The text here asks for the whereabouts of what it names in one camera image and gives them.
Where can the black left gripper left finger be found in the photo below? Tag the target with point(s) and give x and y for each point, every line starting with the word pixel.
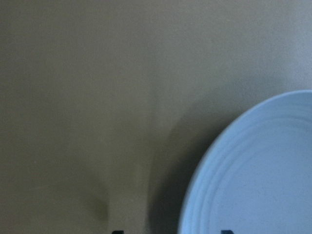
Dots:
pixel 118 232

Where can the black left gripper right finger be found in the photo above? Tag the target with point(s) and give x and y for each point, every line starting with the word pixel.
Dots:
pixel 227 232

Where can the blue round plate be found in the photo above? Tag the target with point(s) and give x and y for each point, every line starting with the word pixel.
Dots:
pixel 256 177

